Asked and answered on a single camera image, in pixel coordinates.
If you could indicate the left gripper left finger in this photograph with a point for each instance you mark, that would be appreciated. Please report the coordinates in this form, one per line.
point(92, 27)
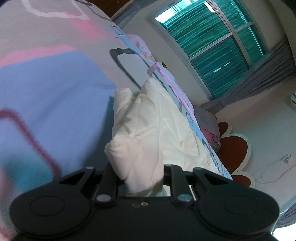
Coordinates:
point(107, 188)

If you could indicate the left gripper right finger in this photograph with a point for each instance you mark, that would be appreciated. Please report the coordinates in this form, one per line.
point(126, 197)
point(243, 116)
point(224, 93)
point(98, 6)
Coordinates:
point(175, 178)

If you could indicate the cream white quilted garment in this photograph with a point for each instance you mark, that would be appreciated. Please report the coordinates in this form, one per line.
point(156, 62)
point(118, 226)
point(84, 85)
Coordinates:
point(149, 132)

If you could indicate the folded grey pink clothes pile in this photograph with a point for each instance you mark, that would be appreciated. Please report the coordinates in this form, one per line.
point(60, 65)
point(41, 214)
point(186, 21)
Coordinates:
point(209, 127)

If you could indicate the red flower-shaped headboard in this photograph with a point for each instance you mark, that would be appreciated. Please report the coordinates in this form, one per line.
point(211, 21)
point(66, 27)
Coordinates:
point(234, 153)

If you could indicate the pink blanket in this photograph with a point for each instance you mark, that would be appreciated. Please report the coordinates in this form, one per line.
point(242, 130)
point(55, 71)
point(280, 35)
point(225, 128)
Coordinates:
point(141, 45)

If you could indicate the patterned blue pink bedsheet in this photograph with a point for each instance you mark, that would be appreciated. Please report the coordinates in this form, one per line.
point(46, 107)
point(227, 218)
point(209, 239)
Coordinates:
point(61, 62)

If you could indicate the window with green blinds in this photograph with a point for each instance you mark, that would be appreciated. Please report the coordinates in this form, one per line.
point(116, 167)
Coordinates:
point(217, 40)

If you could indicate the grey right curtain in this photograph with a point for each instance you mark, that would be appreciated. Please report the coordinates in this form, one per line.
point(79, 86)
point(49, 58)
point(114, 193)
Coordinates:
point(273, 68)

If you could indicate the white wall socket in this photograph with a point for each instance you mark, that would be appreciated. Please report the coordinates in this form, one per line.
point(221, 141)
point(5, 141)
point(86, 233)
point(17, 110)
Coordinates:
point(286, 159)

